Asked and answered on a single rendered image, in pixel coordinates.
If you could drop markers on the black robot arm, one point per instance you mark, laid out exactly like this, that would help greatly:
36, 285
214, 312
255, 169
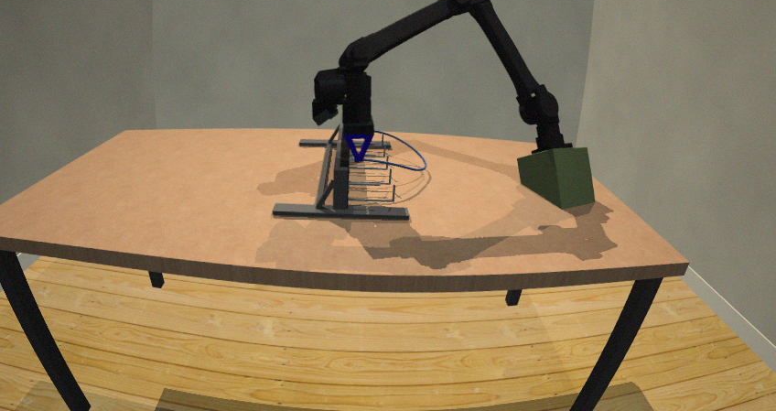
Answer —
331, 85

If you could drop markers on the grey patch panel rack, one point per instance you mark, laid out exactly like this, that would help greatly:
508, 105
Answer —
340, 185

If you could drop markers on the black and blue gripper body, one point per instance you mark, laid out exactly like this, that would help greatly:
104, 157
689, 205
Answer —
365, 120

